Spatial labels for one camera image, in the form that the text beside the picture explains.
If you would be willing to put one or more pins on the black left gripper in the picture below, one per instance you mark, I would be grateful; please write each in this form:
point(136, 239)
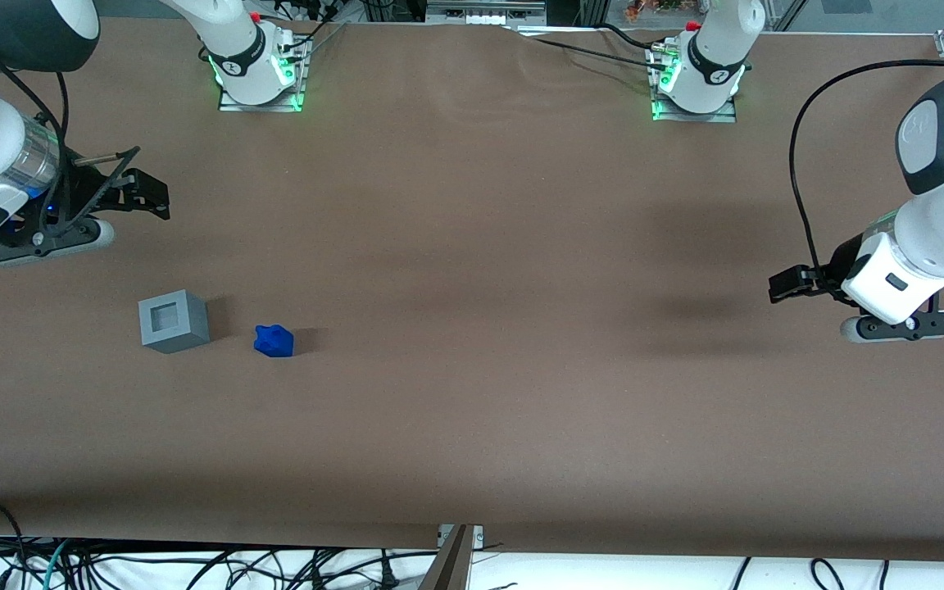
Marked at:
point(843, 261)

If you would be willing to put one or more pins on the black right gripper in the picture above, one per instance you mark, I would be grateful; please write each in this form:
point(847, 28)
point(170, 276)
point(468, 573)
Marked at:
point(88, 184)

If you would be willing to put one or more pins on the blue plastic part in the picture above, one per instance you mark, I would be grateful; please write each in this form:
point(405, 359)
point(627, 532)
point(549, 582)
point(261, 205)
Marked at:
point(274, 342)

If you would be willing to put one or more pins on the gray cube base with hole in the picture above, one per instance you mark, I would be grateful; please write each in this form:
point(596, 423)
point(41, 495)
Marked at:
point(197, 324)

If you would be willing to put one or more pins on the orange plastic item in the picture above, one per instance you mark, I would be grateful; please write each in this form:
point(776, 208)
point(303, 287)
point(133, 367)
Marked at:
point(652, 8)

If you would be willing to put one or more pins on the brown table mat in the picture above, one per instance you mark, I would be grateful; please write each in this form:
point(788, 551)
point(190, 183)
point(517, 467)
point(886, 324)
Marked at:
point(472, 328)

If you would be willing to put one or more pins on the white power strip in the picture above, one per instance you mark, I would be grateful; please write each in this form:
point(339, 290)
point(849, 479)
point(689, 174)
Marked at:
point(484, 15)

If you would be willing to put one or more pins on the gray angled bar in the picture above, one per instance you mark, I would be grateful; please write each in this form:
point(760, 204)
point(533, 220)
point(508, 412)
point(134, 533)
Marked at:
point(449, 569)

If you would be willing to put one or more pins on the silver left wrist camera bar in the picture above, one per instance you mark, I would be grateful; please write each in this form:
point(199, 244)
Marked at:
point(890, 329)

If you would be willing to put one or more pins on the silver wrist camera bar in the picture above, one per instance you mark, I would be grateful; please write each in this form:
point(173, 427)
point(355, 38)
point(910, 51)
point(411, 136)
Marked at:
point(46, 247)
point(890, 329)

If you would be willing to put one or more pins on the silver right wrist camera bar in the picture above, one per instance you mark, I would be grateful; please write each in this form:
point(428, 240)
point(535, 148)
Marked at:
point(46, 247)

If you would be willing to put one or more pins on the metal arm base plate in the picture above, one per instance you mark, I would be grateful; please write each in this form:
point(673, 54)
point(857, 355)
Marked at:
point(234, 107)
point(718, 117)

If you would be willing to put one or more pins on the small metal clamp bracket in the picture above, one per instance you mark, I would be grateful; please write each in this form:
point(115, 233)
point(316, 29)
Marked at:
point(476, 534)

